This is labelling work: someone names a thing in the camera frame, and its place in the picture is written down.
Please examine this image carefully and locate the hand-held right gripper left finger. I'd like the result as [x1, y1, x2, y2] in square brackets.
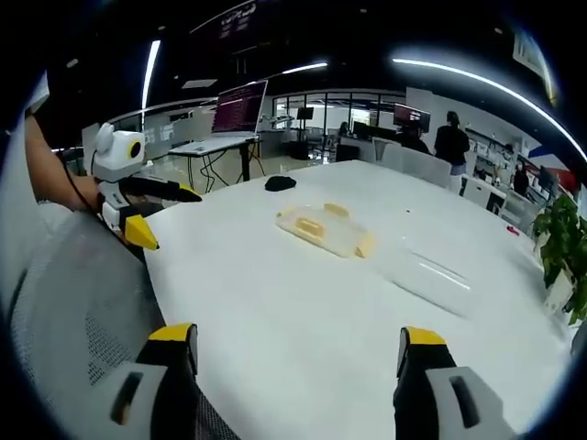
[90, 322, 203, 440]

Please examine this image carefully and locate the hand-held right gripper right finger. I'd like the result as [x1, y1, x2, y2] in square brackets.
[393, 325, 520, 440]

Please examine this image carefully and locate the clear plastic food container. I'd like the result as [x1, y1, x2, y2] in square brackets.
[383, 246, 473, 318]

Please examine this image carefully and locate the container lid with yellow latches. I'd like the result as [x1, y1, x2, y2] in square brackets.
[274, 202, 377, 259]

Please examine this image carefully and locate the white standing desk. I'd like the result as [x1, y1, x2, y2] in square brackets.
[167, 134, 263, 194]

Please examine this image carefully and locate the grey mesh office chair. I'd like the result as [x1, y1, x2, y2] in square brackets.
[0, 107, 240, 440]

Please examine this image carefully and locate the black cloth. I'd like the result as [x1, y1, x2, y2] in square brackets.
[263, 175, 297, 193]

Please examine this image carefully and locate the short ceiling light strip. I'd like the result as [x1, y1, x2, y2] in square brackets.
[281, 60, 329, 75]

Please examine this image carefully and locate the green potted plant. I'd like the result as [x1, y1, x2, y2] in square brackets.
[531, 191, 587, 327]

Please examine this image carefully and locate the dark computer monitor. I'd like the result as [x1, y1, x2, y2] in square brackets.
[393, 103, 433, 133]

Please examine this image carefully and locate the long ceiling light strip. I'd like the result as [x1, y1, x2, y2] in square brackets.
[392, 57, 584, 162]

